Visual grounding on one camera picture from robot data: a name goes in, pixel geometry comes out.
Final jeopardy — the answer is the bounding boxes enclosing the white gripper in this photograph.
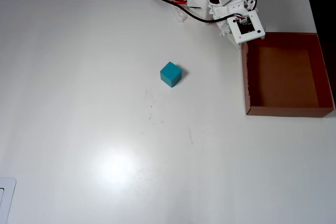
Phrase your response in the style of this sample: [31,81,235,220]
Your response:
[209,0,260,49]

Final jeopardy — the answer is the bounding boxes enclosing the blue cube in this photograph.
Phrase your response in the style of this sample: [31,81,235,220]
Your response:
[160,61,183,89]

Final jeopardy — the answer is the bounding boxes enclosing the brown cardboard box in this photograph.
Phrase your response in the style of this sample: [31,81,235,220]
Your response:
[240,31,334,118]

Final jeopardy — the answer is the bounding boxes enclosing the white plate at corner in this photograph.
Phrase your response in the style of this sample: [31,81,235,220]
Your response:
[0,178,17,224]

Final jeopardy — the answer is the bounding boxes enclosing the white wrist camera plate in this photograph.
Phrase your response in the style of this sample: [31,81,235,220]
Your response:
[227,10,266,44]

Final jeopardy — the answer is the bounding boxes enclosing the black cable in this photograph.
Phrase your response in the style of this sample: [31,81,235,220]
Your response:
[145,0,232,23]

